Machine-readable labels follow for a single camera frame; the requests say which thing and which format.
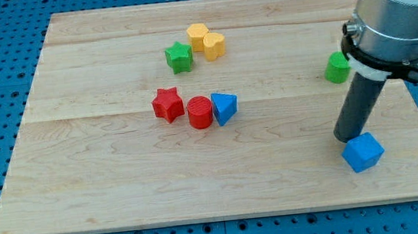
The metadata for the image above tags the green star block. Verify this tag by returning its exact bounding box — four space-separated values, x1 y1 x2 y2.
165 42 193 74

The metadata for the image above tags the wooden board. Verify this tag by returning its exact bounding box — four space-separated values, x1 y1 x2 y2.
0 0 418 234

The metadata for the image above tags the blue cube block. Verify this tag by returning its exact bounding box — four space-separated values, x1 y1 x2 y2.
342 132 384 174

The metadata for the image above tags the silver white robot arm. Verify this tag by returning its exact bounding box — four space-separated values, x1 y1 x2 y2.
334 0 418 142

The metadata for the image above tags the blue triangle block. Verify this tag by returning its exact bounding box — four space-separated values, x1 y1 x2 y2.
211 93 238 126

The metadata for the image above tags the yellow hexagon block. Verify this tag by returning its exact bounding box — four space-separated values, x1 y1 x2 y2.
186 23 209 52

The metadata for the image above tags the green cylinder block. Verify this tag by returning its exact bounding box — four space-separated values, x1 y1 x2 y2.
324 51 351 84

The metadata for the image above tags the yellow heart block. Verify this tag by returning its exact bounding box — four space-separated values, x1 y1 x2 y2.
203 32 226 61

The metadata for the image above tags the red star block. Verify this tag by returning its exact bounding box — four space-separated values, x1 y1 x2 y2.
152 87 185 124

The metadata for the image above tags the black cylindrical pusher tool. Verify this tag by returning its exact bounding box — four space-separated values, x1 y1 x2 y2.
334 73 386 142

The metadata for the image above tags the red cylinder block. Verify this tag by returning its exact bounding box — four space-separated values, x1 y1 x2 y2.
187 96 213 129

